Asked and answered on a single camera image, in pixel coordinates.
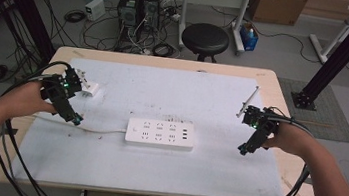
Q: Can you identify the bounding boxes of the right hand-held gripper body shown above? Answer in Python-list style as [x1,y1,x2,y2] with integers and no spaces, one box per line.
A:
[233,83,286,141]

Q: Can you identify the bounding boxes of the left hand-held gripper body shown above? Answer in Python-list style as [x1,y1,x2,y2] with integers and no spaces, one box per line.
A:
[39,63,88,107]

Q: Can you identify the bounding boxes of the white charger plug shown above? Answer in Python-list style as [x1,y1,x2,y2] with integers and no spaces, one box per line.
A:
[80,79,101,100]

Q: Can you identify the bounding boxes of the person's left hand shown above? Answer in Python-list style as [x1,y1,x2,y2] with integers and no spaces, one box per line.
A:
[12,78,61,122]

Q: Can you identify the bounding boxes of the person's right hand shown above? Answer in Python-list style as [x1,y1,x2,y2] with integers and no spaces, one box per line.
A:
[260,119,315,160]

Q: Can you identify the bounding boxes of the grey floor mat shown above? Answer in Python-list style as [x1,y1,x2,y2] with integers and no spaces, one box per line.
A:
[271,76,349,145]

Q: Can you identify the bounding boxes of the white power supply box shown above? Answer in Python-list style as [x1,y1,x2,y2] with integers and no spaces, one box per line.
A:
[82,0,108,24]

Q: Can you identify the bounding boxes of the white power strip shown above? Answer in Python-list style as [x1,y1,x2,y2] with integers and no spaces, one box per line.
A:
[124,114,198,153]

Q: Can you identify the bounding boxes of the black round stool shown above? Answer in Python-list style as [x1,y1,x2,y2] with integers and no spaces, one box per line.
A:
[178,20,233,65]

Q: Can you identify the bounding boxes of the white table mat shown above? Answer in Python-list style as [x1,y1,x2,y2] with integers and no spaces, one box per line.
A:
[10,50,300,196]

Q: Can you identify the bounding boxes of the black computer tower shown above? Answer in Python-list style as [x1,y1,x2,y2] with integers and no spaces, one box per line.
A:
[112,0,144,45]
[138,0,163,34]

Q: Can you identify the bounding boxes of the white metal stand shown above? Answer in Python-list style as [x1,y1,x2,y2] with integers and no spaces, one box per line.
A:
[305,0,349,68]

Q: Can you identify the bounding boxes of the cardboard box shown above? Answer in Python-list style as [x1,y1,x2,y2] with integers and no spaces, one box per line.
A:
[247,0,311,29]

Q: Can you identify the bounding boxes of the white power strip cable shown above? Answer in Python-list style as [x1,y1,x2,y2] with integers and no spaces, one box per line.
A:
[31,113,129,138]

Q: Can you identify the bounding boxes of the left gripper black cables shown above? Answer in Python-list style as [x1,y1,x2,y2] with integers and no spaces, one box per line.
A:
[0,53,74,196]

